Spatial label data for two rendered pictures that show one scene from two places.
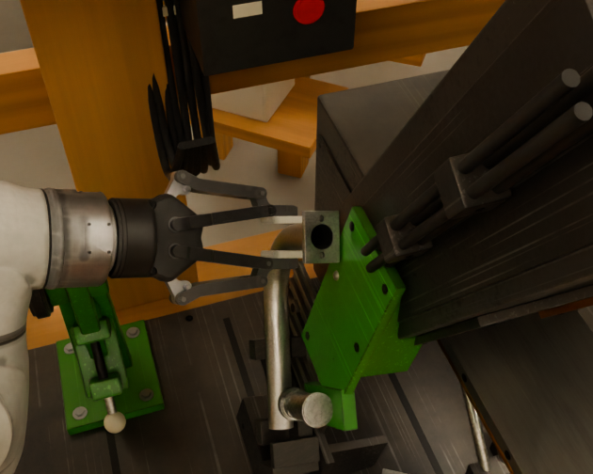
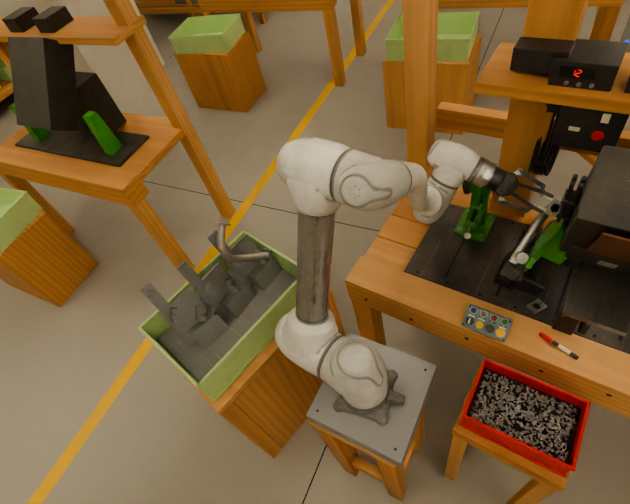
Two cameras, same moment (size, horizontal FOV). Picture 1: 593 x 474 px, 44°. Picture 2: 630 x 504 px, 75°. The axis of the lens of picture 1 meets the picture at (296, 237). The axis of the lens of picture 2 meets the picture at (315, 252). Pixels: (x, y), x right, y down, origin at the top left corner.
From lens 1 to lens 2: 0.80 m
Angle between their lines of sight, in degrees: 41
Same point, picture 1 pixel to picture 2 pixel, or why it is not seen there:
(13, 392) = (445, 200)
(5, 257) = (461, 168)
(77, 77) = (516, 128)
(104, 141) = (514, 151)
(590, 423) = (603, 308)
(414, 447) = (555, 300)
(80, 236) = (482, 172)
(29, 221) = (472, 162)
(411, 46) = not seen: outside the picture
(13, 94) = (497, 125)
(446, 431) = not seen: hidden behind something
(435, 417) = not seen: hidden behind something
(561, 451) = (584, 307)
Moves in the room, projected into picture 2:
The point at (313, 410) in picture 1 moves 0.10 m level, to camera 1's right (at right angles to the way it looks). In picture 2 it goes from (521, 257) to (549, 274)
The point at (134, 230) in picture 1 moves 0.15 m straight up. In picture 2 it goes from (496, 177) to (504, 138)
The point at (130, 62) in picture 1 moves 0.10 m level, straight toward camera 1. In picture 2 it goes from (535, 129) to (524, 147)
